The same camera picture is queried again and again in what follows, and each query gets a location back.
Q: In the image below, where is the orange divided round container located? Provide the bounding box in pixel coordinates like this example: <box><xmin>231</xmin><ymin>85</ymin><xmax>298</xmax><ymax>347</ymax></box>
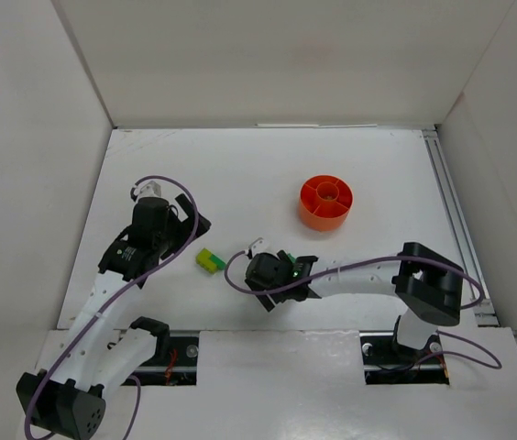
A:
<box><xmin>298</xmin><ymin>175</ymin><xmax>354</xmax><ymax>232</ymax></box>

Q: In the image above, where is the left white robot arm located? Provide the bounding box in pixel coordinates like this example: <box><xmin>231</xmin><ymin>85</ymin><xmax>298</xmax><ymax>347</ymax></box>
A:
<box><xmin>16</xmin><ymin>190</ymin><xmax>211</xmax><ymax>439</ymax></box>

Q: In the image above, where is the lime green lego stack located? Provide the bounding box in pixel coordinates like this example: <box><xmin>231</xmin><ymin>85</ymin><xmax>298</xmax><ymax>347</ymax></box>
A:
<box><xmin>195</xmin><ymin>248</ymin><xmax>220</xmax><ymax>274</ymax></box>

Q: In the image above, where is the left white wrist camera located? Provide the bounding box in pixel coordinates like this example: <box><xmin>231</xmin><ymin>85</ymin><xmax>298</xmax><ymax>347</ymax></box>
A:
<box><xmin>130</xmin><ymin>181</ymin><xmax>162</xmax><ymax>203</ymax></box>

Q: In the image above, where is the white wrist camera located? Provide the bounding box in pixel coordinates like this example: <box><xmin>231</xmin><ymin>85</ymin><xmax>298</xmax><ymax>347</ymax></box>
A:
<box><xmin>130</xmin><ymin>181</ymin><xmax>162</xmax><ymax>203</ymax></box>
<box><xmin>245</xmin><ymin>237</ymin><xmax>269</xmax><ymax>259</ymax></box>

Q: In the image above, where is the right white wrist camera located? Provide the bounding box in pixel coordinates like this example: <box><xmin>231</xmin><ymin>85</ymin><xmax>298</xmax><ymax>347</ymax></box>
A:
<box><xmin>245</xmin><ymin>237</ymin><xmax>269</xmax><ymax>259</ymax></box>

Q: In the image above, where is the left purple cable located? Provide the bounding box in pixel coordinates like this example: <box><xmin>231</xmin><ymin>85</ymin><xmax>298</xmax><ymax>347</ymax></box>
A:
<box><xmin>22</xmin><ymin>175</ymin><xmax>200</xmax><ymax>440</ymax></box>

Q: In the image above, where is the purple cable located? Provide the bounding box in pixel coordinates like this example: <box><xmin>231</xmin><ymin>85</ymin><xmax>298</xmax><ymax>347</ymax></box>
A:
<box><xmin>22</xmin><ymin>175</ymin><xmax>200</xmax><ymax>440</ymax></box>
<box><xmin>224</xmin><ymin>249</ymin><xmax>502</xmax><ymax>370</ymax></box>

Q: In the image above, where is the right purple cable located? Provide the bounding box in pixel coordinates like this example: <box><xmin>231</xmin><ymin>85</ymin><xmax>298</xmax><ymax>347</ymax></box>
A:
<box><xmin>224</xmin><ymin>249</ymin><xmax>502</xmax><ymax>370</ymax></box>

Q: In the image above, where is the aluminium rail right side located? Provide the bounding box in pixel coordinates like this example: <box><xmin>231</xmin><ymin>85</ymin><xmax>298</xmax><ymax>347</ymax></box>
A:
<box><xmin>422</xmin><ymin>128</ymin><xmax>500</xmax><ymax>327</ymax></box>

